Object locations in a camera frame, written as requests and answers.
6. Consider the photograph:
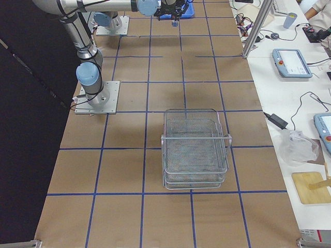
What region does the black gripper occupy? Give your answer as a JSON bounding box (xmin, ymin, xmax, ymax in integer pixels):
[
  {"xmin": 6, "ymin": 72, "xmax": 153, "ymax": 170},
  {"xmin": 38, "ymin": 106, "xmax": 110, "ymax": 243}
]
[{"xmin": 154, "ymin": 0, "xmax": 188, "ymax": 18}]

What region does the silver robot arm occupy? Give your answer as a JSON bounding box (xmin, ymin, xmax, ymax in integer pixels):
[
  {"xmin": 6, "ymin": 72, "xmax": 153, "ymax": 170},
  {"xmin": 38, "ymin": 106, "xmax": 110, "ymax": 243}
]
[
  {"xmin": 34, "ymin": 1, "xmax": 189, "ymax": 114},
  {"xmin": 94, "ymin": 11, "xmax": 122, "ymax": 30}
]

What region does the far teach pendant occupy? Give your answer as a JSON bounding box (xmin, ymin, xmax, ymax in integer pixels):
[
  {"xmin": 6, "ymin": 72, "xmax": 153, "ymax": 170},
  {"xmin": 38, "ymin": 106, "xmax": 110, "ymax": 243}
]
[{"xmin": 272, "ymin": 49, "xmax": 312, "ymax": 79}]

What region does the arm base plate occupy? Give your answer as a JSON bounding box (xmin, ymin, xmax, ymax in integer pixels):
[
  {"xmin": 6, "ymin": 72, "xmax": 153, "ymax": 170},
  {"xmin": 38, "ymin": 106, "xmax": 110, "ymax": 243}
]
[
  {"xmin": 74, "ymin": 81, "xmax": 120, "ymax": 114},
  {"xmin": 94, "ymin": 15, "xmax": 130, "ymax": 36}
]

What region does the wooden cutting board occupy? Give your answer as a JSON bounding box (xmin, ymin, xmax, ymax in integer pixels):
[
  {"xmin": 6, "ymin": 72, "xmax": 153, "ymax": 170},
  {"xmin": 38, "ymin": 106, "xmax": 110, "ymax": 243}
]
[{"xmin": 292, "ymin": 172, "xmax": 330, "ymax": 205}]

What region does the teach pendant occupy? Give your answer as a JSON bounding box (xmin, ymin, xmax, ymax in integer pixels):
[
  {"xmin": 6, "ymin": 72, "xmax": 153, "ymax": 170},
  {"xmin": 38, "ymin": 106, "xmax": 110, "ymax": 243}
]
[
  {"xmin": 272, "ymin": 49, "xmax": 312, "ymax": 79},
  {"xmin": 313, "ymin": 113, "xmax": 331, "ymax": 154}
]

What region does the near teach pendant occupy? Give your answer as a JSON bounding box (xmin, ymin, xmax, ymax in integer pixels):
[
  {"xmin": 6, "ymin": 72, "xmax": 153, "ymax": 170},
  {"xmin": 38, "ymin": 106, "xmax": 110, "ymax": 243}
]
[{"xmin": 313, "ymin": 113, "xmax": 331, "ymax": 154}]

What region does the wire mesh shelf basket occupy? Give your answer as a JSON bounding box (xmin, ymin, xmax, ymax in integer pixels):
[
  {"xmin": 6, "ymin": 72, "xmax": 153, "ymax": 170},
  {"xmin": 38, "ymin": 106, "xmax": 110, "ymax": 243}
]
[{"xmin": 161, "ymin": 108, "xmax": 232, "ymax": 190}]

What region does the clear plastic bag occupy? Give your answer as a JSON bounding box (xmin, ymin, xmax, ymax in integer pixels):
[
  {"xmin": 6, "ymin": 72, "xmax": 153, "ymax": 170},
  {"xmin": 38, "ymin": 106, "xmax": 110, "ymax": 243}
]
[{"xmin": 274, "ymin": 129, "xmax": 320, "ymax": 166}]

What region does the black power adapter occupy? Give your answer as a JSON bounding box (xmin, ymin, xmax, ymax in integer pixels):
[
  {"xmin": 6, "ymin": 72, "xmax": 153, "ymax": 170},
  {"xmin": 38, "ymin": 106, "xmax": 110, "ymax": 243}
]
[{"xmin": 265, "ymin": 114, "xmax": 288, "ymax": 130}]

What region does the blue plastic tray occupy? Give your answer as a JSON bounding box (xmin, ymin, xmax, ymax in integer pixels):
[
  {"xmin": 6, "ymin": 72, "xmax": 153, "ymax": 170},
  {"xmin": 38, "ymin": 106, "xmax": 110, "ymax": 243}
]
[{"xmin": 160, "ymin": 3, "xmax": 194, "ymax": 20}]

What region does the aluminium frame post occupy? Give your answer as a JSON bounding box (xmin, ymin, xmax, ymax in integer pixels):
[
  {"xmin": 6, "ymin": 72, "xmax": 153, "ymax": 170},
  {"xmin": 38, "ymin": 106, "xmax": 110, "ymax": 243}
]
[{"xmin": 242, "ymin": 0, "xmax": 274, "ymax": 59}]

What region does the blue cup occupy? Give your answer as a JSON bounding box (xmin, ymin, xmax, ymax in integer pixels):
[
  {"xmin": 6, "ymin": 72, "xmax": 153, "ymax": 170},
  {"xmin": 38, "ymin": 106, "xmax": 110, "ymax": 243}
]
[{"xmin": 283, "ymin": 12, "xmax": 297, "ymax": 29}]

